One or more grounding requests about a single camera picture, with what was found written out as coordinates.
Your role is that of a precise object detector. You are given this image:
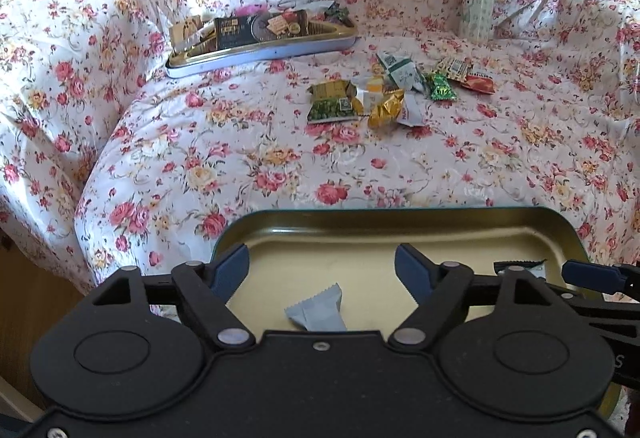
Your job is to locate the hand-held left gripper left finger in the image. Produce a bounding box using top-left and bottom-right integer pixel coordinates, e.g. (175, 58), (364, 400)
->
(90, 244), (255, 352)

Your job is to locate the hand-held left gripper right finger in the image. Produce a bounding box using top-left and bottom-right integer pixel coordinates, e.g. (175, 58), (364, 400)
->
(389, 244), (556, 350)

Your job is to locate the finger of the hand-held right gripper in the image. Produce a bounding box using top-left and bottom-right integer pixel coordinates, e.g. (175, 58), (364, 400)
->
(561, 260), (640, 293)
(547, 284), (640, 319)

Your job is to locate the black and white snack packet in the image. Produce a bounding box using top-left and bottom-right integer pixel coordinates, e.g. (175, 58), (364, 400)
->
(494, 259), (549, 279)

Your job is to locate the teal tin with gold inside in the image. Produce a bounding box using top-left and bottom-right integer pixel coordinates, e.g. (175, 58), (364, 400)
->
(211, 207), (623, 424)

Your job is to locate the grey snack packet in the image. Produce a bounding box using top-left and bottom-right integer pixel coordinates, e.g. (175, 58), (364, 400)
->
(284, 283), (349, 332)

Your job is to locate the gold foil candy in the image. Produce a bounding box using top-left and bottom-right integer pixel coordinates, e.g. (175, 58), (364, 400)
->
(367, 88), (406, 130)

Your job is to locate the yellow and white snack packet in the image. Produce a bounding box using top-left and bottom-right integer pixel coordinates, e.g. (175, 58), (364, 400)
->
(352, 74), (397, 109)

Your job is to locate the bright green foil candy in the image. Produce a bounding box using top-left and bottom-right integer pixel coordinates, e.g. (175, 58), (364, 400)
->
(425, 71), (459, 101)

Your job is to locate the green and gold snack packet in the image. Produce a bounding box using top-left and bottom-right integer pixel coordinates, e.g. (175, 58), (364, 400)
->
(306, 80), (364, 125)

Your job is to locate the floral blanket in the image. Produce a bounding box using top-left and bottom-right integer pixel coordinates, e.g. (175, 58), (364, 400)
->
(0, 0), (640, 424)

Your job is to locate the red snack packet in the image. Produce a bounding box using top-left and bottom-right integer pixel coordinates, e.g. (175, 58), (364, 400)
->
(460, 71), (496, 95)

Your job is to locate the white and green snack packet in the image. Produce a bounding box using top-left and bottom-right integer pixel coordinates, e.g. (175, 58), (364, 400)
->
(376, 50), (429, 94)

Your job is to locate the beige snack packet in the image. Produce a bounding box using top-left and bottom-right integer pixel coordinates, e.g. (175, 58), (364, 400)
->
(435, 56), (474, 81)

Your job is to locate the lilac tin with gold inside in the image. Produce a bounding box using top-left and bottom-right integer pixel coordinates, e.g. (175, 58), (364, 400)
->
(166, 2), (359, 79)

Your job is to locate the black cracker packet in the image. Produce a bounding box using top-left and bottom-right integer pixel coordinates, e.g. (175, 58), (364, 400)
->
(213, 10), (309, 51)

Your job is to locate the tan snack packet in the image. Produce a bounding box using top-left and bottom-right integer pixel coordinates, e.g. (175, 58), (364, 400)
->
(168, 16), (204, 51)

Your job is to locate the dark green foil candy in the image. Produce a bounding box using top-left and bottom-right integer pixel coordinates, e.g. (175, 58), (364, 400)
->
(324, 2), (352, 24)

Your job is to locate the white crumpled wrapper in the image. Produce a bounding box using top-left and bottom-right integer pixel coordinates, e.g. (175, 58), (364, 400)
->
(277, 0), (327, 13)

